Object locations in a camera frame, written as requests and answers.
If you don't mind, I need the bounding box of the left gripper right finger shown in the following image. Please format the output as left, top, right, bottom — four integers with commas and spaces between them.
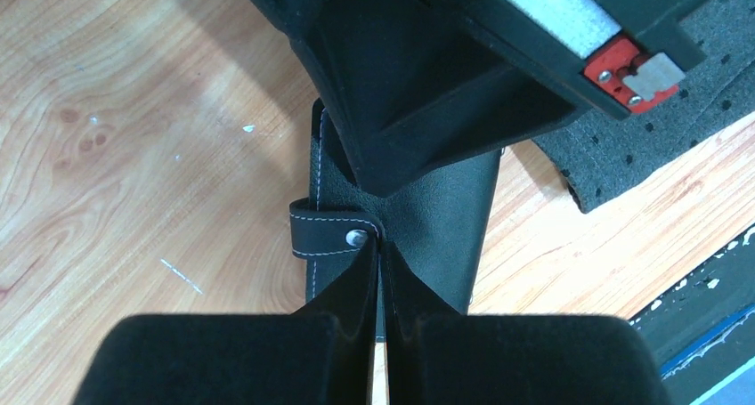
380, 244, 670, 404

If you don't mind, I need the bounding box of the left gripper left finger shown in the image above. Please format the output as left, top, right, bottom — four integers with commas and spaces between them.
74, 240, 378, 404

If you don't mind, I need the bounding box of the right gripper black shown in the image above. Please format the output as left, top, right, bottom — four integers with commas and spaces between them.
250, 0, 710, 197

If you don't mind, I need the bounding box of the black leather card holder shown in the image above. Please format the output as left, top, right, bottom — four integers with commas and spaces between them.
289, 99, 501, 314

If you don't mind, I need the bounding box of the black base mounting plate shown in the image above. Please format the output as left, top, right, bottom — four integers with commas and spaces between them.
629, 227, 754, 404

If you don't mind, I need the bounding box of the dark grey dotted cloth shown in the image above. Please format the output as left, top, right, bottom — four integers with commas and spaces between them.
533, 0, 754, 214

